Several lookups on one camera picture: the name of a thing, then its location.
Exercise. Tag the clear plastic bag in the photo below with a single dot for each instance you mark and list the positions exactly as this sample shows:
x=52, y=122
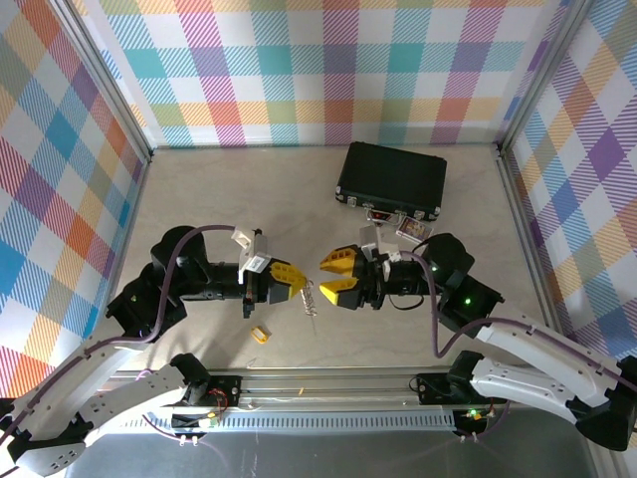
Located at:
x=309, y=299

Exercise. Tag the yellow key tag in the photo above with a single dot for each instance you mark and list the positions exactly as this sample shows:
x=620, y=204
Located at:
x=254, y=334

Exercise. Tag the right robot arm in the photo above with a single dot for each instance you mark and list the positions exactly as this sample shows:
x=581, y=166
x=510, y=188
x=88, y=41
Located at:
x=527, y=388

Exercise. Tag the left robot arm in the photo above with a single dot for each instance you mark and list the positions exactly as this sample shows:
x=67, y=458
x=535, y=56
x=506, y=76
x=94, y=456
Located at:
x=139, y=393

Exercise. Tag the playing card box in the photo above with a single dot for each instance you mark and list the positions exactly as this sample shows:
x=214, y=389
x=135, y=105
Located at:
x=413, y=229

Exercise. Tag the red triangular tag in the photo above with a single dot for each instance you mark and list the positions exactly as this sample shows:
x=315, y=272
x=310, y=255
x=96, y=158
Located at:
x=379, y=218

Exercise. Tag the black hard case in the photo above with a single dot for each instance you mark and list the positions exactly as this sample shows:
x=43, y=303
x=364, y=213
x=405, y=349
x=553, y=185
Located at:
x=393, y=174

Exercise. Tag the black electronics box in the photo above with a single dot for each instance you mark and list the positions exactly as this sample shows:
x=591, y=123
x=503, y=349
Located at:
x=196, y=422
x=472, y=423

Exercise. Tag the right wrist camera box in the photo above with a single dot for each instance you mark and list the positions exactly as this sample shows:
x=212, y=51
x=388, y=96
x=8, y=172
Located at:
x=370, y=239

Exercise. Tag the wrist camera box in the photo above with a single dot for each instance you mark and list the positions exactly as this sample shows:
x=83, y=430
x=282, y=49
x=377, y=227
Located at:
x=254, y=256
x=370, y=239

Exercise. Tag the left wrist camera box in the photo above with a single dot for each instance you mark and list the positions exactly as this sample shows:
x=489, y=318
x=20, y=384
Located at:
x=254, y=256

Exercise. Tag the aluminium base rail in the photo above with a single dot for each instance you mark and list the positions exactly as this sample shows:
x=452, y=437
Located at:
x=323, y=393

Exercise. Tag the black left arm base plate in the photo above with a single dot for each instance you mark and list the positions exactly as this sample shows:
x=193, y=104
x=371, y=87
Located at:
x=224, y=388

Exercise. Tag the aluminium side rail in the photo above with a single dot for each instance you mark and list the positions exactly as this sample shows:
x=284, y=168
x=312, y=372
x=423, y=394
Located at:
x=130, y=224
x=523, y=224

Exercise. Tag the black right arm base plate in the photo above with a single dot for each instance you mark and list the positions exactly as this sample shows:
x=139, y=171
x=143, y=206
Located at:
x=433, y=388

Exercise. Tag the aluminium frame post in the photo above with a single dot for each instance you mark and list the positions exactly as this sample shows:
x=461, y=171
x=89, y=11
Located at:
x=110, y=84
x=542, y=74

